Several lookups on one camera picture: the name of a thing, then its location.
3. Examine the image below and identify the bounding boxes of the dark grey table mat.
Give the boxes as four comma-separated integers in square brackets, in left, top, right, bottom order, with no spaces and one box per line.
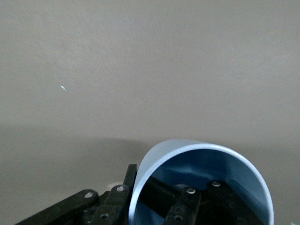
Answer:
[0,0,300,225]

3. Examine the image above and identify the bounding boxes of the light blue cup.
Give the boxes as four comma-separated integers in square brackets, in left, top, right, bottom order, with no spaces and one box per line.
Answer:
[128,139,274,225]

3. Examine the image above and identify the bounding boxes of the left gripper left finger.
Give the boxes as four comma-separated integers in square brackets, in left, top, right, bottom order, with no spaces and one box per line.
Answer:
[16,164,138,225]

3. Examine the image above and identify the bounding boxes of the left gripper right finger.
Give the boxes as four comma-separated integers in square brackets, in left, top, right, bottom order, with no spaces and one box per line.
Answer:
[138,176,265,225]

